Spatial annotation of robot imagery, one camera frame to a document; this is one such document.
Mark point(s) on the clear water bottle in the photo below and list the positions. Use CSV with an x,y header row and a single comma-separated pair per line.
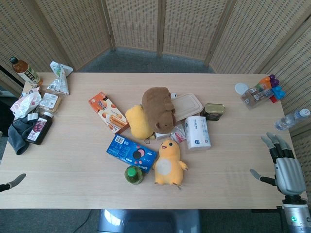
x,y
290,120

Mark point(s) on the woven folding screen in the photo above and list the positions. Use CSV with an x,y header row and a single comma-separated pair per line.
x,y
155,29

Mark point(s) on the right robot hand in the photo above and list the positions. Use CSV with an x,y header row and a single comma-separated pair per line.
x,y
286,167

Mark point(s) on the dark luncheon meat tin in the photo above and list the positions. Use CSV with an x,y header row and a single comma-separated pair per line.
x,y
213,111

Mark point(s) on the dark purple juice bottle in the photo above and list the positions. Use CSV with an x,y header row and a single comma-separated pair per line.
x,y
40,129

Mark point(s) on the orange biscuit box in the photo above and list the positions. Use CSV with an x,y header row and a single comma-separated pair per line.
x,y
108,111

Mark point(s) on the pack of coloured bottles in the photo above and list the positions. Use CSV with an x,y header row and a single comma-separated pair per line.
x,y
273,87

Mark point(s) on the small red white sachet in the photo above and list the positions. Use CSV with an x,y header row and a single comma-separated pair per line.
x,y
178,134

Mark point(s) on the wrapped brown bread pack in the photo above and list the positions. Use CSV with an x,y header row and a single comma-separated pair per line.
x,y
255,95

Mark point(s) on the wrapped sandwich biscuit pack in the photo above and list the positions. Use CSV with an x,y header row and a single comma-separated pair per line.
x,y
49,101

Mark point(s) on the blue Oreo cookie box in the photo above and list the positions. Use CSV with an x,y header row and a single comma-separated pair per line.
x,y
131,153

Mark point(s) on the yellow mango plush toy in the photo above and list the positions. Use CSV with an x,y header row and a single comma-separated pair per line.
x,y
139,122

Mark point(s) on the white round lid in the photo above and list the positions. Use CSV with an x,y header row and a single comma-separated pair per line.
x,y
241,88

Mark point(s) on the grey cloth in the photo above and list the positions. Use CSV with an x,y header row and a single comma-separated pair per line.
x,y
17,137

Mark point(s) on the brown capybara plush toy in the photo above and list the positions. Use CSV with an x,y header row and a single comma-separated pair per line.
x,y
159,109

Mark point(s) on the pink white plastic bag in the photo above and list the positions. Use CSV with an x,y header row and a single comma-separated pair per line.
x,y
25,103

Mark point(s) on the small white box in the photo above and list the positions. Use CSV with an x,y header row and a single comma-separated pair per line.
x,y
161,135

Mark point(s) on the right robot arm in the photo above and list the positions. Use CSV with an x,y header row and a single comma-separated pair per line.
x,y
295,214

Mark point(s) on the silver crumpled snack bag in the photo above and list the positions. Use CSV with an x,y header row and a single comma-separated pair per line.
x,y
59,81

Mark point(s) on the black cap tea bottle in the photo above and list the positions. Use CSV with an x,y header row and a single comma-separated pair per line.
x,y
25,71

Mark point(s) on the white tissue pack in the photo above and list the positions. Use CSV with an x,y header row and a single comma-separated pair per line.
x,y
197,133

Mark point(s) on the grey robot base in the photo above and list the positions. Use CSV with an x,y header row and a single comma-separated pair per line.
x,y
148,221

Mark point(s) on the green plastic bottle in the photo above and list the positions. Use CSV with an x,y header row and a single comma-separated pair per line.
x,y
133,174

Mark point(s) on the yellow duck plush toy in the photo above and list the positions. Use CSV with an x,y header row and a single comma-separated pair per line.
x,y
168,164

